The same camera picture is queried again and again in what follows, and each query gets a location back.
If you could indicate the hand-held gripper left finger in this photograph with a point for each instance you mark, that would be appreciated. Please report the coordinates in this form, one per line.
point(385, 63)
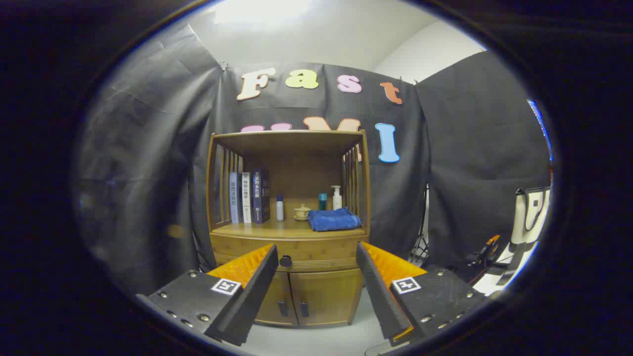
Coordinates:
point(247, 301)

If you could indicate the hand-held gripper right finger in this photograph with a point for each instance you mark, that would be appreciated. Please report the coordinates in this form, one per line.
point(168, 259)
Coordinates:
point(383, 301)

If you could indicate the wooden drawer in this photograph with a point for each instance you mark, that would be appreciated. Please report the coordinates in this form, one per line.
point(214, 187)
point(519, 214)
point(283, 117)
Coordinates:
point(316, 249)

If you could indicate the wooden cabinet door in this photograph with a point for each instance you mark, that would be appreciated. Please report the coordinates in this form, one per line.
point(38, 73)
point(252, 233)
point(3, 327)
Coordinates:
point(278, 294)
point(326, 296)

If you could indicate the wooden countertop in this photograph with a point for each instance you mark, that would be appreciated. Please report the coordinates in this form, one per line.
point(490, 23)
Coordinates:
point(287, 228)

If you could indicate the wooden cabinet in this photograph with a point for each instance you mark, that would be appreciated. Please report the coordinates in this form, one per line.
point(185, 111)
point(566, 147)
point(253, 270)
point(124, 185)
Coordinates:
point(296, 148)

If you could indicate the blue folded towel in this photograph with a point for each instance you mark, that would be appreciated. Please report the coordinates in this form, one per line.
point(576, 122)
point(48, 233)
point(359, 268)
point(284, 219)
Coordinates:
point(334, 220)

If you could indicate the white bottle with blue cap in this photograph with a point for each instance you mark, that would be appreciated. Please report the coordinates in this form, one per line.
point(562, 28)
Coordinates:
point(280, 210)

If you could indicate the white book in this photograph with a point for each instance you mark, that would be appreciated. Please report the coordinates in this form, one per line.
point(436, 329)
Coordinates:
point(247, 198)

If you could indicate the beige lidded teacup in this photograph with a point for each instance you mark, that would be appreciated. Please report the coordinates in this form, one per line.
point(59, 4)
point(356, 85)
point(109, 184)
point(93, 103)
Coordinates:
point(301, 213)

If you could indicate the light grey-blue book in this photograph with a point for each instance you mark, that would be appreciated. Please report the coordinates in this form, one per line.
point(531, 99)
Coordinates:
point(235, 198)

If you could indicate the dark blue book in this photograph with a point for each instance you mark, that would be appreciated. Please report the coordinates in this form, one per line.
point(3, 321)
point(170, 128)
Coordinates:
point(259, 195)

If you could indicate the white pump bottle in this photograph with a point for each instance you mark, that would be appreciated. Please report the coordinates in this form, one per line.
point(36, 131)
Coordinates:
point(337, 200)

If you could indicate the black device with orange part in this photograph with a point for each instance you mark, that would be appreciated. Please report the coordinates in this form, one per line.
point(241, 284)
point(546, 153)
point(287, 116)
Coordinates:
point(484, 254)

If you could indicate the teal bottle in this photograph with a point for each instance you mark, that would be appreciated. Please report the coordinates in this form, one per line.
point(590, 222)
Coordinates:
point(323, 201)

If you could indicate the white machine base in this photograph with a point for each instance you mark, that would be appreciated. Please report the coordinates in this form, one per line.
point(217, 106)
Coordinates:
point(499, 282)

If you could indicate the computer monitor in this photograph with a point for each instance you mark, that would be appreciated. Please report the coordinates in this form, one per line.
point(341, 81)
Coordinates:
point(541, 126)

